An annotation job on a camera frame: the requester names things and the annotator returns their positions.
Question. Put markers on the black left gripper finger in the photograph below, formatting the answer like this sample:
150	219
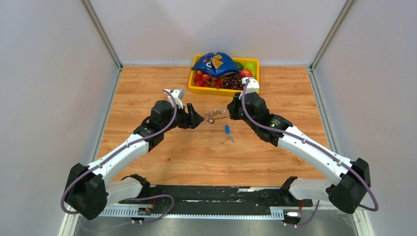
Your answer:
196	121
192	114

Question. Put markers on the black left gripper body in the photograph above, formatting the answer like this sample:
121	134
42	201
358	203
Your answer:
176	121

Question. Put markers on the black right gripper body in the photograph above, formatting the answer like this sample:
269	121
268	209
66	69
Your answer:
236	112

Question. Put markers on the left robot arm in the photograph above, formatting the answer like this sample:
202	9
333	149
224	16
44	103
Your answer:
90	188

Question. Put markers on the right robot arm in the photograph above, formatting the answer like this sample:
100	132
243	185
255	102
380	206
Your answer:
346	184

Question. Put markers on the silver key with blue tag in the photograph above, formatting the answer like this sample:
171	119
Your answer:
228	133

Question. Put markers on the purple grape bunch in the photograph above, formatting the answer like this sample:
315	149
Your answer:
232	82

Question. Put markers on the yellow plastic bin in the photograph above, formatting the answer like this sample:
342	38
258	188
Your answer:
221	91

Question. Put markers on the red cherry cluster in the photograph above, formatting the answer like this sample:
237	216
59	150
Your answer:
202	79

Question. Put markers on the red apple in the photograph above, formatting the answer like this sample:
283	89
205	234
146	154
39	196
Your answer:
245	73

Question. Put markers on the dark green avocado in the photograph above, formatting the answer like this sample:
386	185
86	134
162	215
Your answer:
238	65

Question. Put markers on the green apple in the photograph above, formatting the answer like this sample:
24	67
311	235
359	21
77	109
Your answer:
252	67

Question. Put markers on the blue chips bag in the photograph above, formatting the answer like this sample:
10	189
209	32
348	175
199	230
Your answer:
216	65

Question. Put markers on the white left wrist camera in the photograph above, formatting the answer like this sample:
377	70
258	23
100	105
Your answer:
175	97

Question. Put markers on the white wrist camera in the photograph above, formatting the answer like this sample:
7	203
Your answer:
250	85
175	97

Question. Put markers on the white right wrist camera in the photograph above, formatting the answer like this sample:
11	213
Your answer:
250	85

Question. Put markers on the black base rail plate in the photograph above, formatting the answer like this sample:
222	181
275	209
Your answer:
220	200

